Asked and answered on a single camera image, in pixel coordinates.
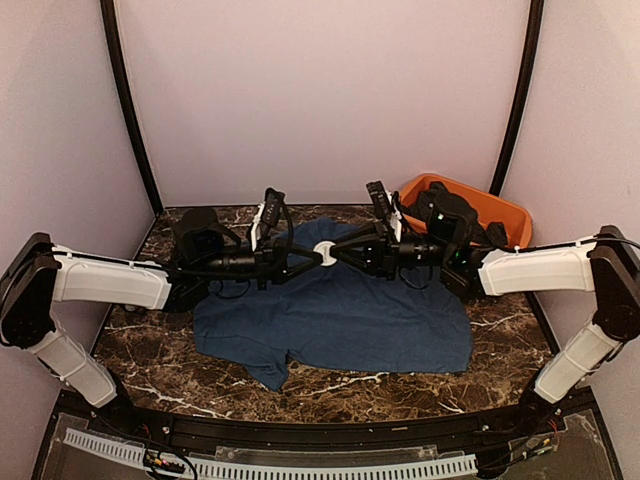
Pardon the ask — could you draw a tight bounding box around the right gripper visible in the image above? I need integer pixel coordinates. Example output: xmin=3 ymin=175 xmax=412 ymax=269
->
xmin=329 ymin=220 xmax=453 ymax=280

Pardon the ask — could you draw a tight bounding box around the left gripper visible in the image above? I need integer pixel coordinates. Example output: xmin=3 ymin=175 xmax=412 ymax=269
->
xmin=196 ymin=234 xmax=324 ymax=291

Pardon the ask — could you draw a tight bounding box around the round yellow grey brooch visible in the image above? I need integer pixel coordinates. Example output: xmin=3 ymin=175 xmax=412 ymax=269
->
xmin=313 ymin=240 xmax=337 ymax=267

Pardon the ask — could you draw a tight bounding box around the blue t-shirt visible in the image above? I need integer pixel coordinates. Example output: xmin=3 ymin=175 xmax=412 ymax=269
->
xmin=192 ymin=216 xmax=475 ymax=392

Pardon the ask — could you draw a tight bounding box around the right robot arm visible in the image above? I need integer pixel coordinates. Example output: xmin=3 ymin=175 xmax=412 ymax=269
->
xmin=326 ymin=182 xmax=639 ymax=434

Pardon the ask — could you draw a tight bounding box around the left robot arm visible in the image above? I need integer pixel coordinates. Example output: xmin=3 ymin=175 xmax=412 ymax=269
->
xmin=1 ymin=204 xmax=324 ymax=436

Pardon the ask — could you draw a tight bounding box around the black clothing in basin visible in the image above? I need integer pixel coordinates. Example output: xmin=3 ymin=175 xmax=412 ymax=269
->
xmin=404 ymin=181 xmax=508 ymax=248

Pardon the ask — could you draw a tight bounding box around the orange plastic basin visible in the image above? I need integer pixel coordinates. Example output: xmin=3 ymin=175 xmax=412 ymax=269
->
xmin=399 ymin=173 xmax=533 ymax=247

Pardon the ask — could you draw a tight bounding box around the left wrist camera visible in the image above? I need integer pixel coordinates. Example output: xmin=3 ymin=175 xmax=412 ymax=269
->
xmin=247 ymin=187 xmax=284 ymax=251

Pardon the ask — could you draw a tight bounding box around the white slotted cable duct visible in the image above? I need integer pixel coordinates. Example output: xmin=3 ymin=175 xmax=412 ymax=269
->
xmin=63 ymin=428 xmax=478 ymax=479

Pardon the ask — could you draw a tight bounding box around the black front rail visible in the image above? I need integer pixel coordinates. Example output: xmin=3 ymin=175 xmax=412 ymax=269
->
xmin=59 ymin=389 xmax=596 ymax=454

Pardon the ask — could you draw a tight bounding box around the right black frame post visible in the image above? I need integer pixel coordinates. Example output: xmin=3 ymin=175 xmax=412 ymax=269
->
xmin=489 ymin=0 xmax=545 ymax=196

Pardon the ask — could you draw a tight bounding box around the black frame post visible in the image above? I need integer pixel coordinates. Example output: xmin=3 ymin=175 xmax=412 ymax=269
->
xmin=489 ymin=0 xmax=545 ymax=196
xmin=100 ymin=0 xmax=164 ymax=217

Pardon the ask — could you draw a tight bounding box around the left black frame post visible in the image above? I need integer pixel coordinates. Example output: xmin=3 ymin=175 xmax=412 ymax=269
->
xmin=100 ymin=0 xmax=164 ymax=217

